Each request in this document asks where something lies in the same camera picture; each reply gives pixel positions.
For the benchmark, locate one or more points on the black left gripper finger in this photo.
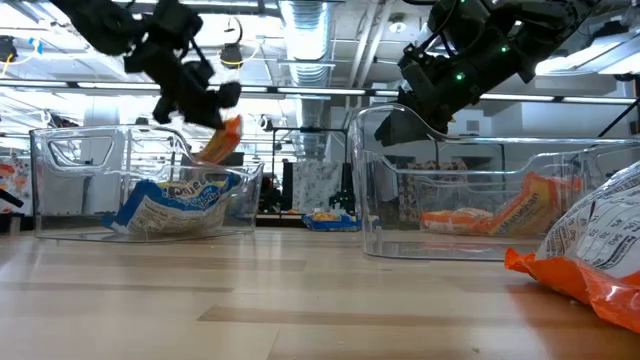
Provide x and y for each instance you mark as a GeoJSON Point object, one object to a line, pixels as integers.
{"type": "Point", "coordinates": [164, 111]}
{"type": "Point", "coordinates": [205, 115]}

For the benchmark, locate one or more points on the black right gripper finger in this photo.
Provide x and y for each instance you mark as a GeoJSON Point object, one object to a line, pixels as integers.
{"type": "Point", "coordinates": [405, 127]}

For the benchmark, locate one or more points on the blue Maruchan noodle pack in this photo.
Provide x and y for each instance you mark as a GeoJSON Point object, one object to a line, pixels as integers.
{"type": "Point", "coordinates": [170, 215]}
{"type": "Point", "coordinates": [330, 221]}

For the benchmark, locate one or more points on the clear plastic bin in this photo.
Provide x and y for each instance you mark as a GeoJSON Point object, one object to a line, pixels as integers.
{"type": "Point", "coordinates": [70, 200]}
{"type": "Point", "coordinates": [450, 250]}

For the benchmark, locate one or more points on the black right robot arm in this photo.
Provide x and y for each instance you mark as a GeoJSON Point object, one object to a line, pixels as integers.
{"type": "Point", "coordinates": [525, 20]}

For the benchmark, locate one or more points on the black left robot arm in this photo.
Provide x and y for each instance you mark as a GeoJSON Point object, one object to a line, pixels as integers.
{"type": "Point", "coordinates": [100, 25]}

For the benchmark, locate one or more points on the black ceiling device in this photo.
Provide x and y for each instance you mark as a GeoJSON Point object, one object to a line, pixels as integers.
{"type": "Point", "coordinates": [231, 55]}

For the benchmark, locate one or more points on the white column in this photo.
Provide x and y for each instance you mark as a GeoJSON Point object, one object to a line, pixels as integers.
{"type": "Point", "coordinates": [102, 112]}

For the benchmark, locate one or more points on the overhead bar with light strips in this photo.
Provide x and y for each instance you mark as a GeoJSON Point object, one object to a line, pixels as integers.
{"type": "Point", "coordinates": [320, 91]}

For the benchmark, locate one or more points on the white patterned cloth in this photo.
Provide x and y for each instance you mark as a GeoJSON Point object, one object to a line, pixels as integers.
{"type": "Point", "coordinates": [315, 185]}

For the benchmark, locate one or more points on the black ceiling box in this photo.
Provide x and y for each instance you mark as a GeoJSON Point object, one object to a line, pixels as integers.
{"type": "Point", "coordinates": [7, 49]}

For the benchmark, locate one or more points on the colourful fish-print curtain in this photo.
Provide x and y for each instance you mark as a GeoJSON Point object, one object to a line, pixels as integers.
{"type": "Point", "coordinates": [12, 185]}

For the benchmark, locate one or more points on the black stand frame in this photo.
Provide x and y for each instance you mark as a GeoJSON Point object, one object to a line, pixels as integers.
{"type": "Point", "coordinates": [310, 130]}

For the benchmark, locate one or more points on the silver corrugated ceiling duct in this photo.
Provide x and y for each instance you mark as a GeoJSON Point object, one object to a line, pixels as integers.
{"type": "Point", "coordinates": [305, 40]}

